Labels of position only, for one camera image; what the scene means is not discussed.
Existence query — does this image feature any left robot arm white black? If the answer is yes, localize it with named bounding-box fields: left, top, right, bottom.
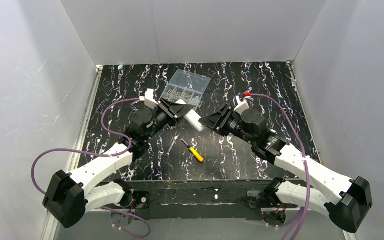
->
left=42, top=97, right=204, bottom=228

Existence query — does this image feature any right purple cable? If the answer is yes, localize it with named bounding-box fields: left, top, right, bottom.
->
left=248, top=93, right=312, bottom=240

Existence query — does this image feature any clear plastic parts organizer box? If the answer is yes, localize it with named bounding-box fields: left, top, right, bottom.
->
left=160, top=69, right=211, bottom=110

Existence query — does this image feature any white remote control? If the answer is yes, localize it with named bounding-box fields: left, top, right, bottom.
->
left=183, top=109, right=206, bottom=132

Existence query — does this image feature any yellow handled screwdriver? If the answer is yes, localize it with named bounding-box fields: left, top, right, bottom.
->
left=181, top=139, right=204, bottom=163

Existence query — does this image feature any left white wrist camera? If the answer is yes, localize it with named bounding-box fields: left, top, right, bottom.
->
left=139, top=88, right=159, bottom=109

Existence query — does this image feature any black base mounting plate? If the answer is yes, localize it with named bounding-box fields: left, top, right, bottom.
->
left=100, top=179, right=299, bottom=222

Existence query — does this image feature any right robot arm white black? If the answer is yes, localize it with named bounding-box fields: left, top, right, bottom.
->
left=199, top=105, right=373, bottom=234

